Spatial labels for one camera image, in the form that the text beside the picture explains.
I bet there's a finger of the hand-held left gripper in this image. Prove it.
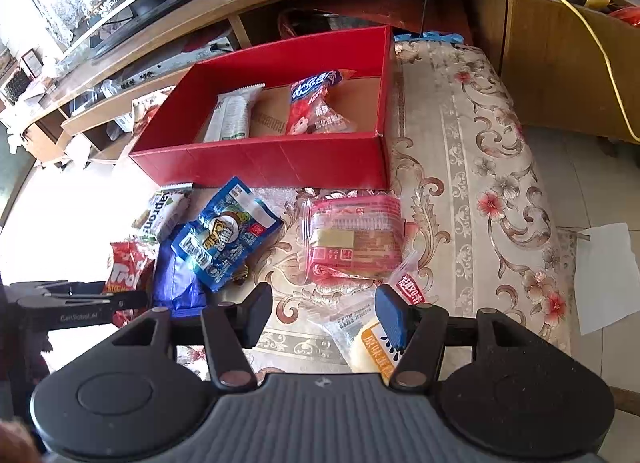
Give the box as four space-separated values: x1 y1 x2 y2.
112 291 151 329

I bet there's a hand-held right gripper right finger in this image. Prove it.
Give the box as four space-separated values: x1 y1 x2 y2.
375 284 533 391

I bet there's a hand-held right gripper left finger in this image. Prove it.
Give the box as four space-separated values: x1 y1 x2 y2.
111 283 273 390

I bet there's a clear yellow bread packet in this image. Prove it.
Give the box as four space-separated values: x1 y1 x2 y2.
306 263 427 387

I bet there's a dark blue snack packet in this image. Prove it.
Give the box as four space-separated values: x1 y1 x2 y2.
152 242 207 320

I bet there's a blue cartoon snack packet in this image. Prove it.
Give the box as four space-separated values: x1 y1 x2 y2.
171 176 284 293

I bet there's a red clear cake packet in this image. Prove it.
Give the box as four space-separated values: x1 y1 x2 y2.
299 194 406 288

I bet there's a red cardboard box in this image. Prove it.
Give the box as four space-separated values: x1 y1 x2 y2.
128 25 396 190

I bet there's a white green snack bar packet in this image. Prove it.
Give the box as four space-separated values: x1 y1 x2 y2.
202 84 265 143

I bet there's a red blue clear snack packet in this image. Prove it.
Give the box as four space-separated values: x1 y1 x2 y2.
284 69 358 136

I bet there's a floral cloth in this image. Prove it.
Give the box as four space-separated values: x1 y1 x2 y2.
165 38 577 386

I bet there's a white paper sheet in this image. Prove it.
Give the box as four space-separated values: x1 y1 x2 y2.
573 223 640 337

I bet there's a silver media player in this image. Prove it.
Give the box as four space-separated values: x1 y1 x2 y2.
119 37 237 90

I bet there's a blue plastic bag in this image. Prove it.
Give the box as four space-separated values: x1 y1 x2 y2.
392 30 467 44

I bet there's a wooden cabinet door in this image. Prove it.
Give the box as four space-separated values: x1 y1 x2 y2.
500 0 640 144

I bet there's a red plastic bag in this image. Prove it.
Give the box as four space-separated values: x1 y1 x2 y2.
609 5 640 27

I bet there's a small picture frame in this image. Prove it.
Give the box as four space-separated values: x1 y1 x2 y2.
20 47 44 80

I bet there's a yellow cable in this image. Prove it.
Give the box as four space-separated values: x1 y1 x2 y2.
516 0 640 142

